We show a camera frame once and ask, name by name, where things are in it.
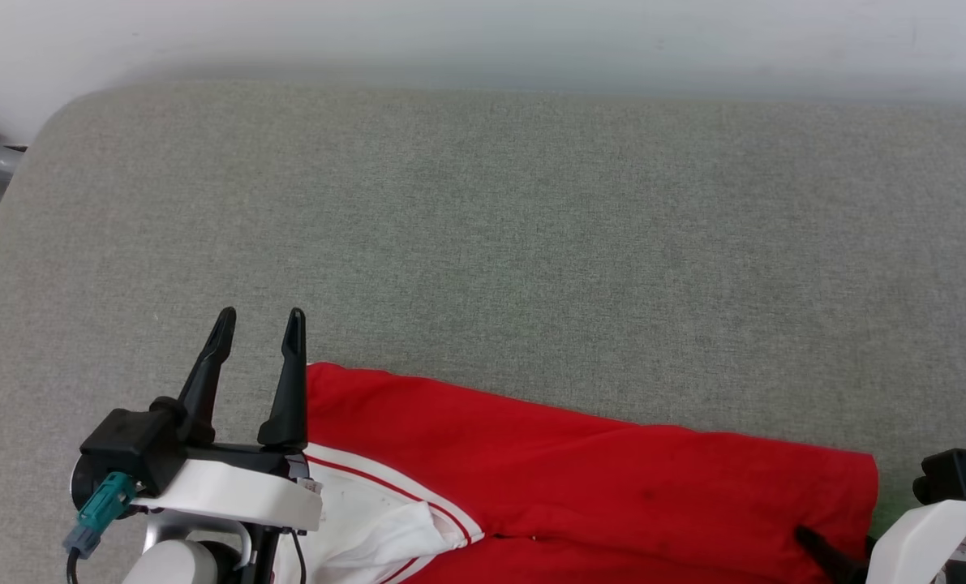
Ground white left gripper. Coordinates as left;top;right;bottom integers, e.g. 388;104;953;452
128;306;324;535

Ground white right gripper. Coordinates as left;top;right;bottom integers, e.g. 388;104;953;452
794;498;966;584

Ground red and white Bulls jersey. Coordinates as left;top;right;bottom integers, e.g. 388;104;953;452
275;362;880;584

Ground teal left cable connector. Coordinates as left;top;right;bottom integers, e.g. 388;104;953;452
62;471;138;561

